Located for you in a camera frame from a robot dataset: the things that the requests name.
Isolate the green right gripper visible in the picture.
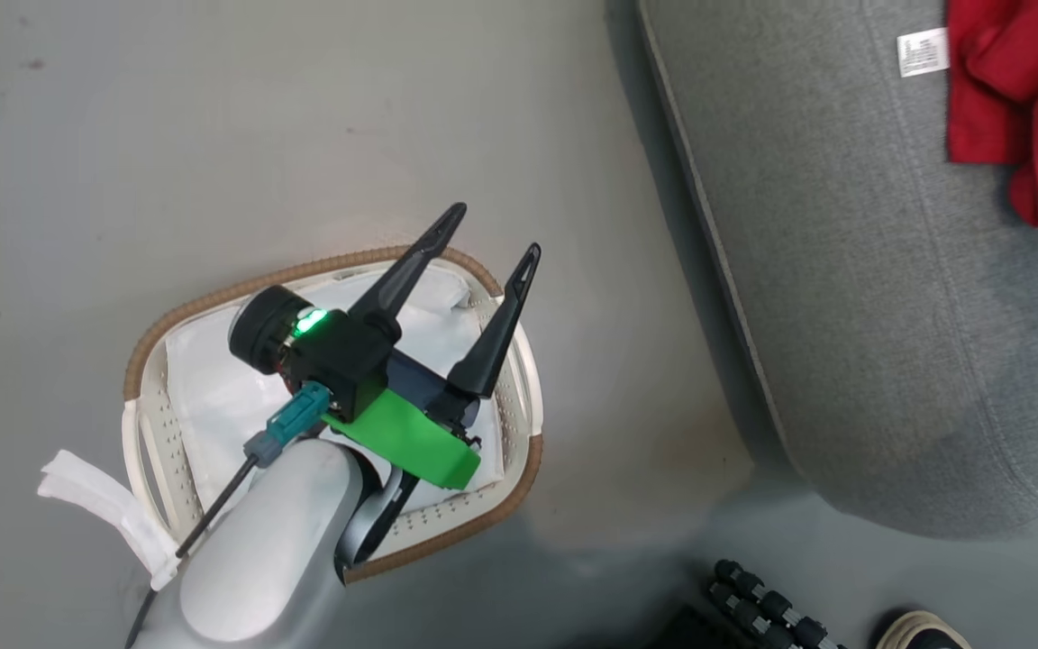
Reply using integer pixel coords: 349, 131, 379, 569
321, 202, 542, 492

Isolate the red and white garment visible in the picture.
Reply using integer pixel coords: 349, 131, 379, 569
945, 0, 1038, 232

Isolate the grey fabric sofa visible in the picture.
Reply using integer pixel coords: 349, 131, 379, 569
636, 0, 1038, 542

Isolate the white label tag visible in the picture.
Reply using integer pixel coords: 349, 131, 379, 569
897, 27, 951, 79

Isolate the white basket with brown rim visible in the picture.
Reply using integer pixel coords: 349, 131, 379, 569
121, 245, 545, 585

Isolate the white laundry basket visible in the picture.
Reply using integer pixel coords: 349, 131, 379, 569
36, 263, 509, 589

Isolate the black roller wheel assembly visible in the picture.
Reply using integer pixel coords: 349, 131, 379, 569
705, 559, 850, 649

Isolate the teal cable connector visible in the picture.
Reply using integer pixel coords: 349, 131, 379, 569
243, 380, 333, 469

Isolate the thin black cable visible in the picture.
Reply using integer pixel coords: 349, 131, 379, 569
123, 455, 260, 649

